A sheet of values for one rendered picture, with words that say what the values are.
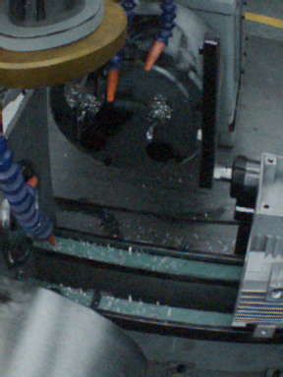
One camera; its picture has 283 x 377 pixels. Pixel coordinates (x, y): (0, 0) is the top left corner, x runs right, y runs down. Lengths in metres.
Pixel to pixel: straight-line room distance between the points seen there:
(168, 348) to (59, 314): 0.35
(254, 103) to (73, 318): 0.91
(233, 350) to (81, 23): 0.53
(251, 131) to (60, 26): 0.80
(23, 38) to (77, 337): 0.30
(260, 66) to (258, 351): 0.83
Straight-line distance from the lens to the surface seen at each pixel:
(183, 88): 1.04
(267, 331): 0.91
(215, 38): 0.88
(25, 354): 0.66
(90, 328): 0.70
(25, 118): 0.94
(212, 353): 1.02
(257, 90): 1.55
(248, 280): 0.85
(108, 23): 0.74
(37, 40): 0.70
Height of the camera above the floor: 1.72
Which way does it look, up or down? 45 degrees down
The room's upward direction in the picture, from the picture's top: straight up
